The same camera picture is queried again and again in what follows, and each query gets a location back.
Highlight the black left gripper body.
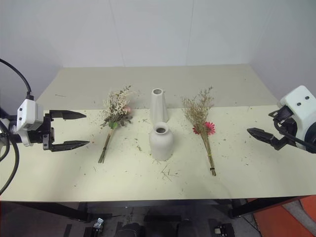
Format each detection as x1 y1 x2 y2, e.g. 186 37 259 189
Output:
28 113 55 151

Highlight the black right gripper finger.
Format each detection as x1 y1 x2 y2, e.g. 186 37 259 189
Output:
246 127 292 151

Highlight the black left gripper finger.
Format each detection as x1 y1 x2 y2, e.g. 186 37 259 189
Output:
49 110 87 122
50 140 90 153

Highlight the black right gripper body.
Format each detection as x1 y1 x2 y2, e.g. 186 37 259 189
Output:
268 105 298 139

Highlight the tall slim white vase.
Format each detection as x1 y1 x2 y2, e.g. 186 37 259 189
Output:
150 88 171 124

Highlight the round white vase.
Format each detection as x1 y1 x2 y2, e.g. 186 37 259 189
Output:
148 121 174 161

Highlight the dried bouquet with pink rose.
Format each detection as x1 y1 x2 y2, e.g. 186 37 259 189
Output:
98 84 138 164

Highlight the dried bouquet with red daisy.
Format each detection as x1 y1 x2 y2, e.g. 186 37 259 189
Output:
181 86 218 177

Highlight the silver metal clamp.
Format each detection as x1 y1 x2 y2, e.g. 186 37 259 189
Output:
93 217 105 231

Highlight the orange floor mat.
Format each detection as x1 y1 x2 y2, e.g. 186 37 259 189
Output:
251 194 316 237

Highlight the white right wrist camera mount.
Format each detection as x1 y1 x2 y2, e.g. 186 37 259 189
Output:
279 85 315 132

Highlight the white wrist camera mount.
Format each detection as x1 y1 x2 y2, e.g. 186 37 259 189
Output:
279 85 315 132
16 98 44 147

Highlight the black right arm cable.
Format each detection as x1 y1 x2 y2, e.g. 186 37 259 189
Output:
273 118 316 155

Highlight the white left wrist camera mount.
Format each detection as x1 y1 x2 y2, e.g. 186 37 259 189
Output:
16 98 44 147

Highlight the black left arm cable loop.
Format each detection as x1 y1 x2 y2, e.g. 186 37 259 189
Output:
0 128 21 196

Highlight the black left camera cable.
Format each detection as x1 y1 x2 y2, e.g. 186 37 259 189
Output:
0 58 34 101

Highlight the black table frame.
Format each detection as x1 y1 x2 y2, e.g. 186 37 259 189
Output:
0 189 316 226

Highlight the black bracket with white patch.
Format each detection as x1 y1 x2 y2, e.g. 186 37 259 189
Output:
212 223 234 236

